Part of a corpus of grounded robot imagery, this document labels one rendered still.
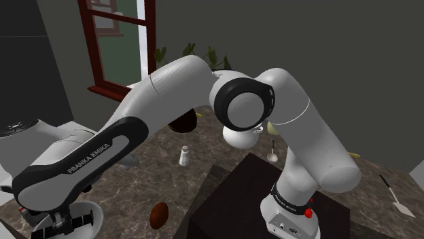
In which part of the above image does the white salt shaker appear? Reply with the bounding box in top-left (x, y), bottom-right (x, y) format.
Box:
top-left (179, 145), bottom-right (190, 166)

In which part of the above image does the brown oval potato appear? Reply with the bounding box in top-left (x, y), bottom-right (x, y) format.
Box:
top-left (149, 202), bottom-right (169, 230)

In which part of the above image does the dark robot stand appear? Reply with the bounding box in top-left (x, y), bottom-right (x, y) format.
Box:
top-left (173, 151), bottom-right (352, 239)

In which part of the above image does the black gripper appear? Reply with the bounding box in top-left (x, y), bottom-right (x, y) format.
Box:
top-left (42, 210), bottom-right (94, 239)

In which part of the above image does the green leafy plant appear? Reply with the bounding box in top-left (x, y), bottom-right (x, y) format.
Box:
top-left (153, 41), bottom-right (233, 72)

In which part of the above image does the white round teapot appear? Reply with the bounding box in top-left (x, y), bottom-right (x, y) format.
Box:
top-left (222, 123), bottom-right (264, 150)

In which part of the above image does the dark brown bowl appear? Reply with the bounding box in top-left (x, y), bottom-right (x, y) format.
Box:
top-left (167, 108), bottom-right (198, 134)

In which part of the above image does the white furniture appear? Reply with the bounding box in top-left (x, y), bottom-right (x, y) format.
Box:
top-left (408, 160), bottom-right (424, 191)

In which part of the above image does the silver spoon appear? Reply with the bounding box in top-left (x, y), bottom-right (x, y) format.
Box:
top-left (266, 139), bottom-right (279, 164)

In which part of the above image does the red framed window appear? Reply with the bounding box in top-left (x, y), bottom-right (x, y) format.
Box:
top-left (77, 0), bottom-right (157, 103)

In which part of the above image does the white bowl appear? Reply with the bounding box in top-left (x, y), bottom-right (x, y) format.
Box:
top-left (31, 200), bottom-right (105, 239)

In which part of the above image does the grey metal tool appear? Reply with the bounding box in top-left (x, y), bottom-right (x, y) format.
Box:
top-left (116, 153), bottom-right (141, 171)

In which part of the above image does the pale green fruit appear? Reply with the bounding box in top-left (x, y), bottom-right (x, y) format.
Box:
top-left (266, 121), bottom-right (281, 137)

